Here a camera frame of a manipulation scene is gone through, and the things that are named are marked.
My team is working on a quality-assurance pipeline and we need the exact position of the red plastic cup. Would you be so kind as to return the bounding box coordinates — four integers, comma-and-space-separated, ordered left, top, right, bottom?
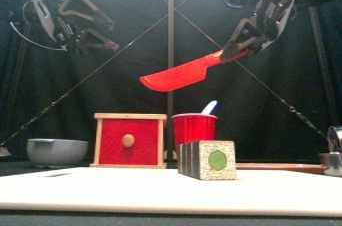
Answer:
171, 112, 219, 155

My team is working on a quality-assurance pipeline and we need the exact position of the white curved cable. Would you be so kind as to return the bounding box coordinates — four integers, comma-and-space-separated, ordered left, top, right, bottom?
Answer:
8, 11, 69, 52

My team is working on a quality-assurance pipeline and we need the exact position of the grey vertical frame pole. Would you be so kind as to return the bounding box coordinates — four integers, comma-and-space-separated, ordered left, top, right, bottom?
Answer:
166, 0, 176, 162

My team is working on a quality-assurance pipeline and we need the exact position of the grey bowl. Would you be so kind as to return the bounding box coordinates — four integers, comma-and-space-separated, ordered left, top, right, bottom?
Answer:
25, 137, 89, 168

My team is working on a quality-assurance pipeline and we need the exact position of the thin diagonal brace wire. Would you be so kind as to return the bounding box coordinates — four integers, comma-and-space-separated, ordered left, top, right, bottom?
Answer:
128, 0, 330, 140
0, 0, 224, 147

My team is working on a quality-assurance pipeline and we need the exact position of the red wooden drawer box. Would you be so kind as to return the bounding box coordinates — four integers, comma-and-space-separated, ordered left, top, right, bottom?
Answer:
89, 112, 168, 170

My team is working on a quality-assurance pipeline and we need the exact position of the white and blue pen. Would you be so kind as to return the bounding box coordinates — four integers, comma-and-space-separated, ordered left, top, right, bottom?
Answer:
200, 99, 220, 117

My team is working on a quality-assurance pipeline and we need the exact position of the red plastic toy knife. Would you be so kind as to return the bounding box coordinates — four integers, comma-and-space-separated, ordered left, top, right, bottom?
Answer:
138, 49, 251, 94

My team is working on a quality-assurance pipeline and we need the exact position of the dark vertical frame post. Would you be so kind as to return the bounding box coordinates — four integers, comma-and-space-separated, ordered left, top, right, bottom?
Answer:
307, 5, 338, 126

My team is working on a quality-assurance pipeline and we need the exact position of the metal pot with wooden handle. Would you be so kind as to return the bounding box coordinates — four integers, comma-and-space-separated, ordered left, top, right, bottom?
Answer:
234, 151, 342, 178

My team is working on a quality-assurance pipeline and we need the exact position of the white cutting board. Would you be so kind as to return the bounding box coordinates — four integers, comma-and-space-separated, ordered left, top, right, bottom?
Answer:
0, 166, 342, 219

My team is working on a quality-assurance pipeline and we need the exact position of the toy sushi roll green centre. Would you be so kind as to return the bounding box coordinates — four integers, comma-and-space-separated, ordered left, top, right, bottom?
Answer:
176, 139, 238, 182

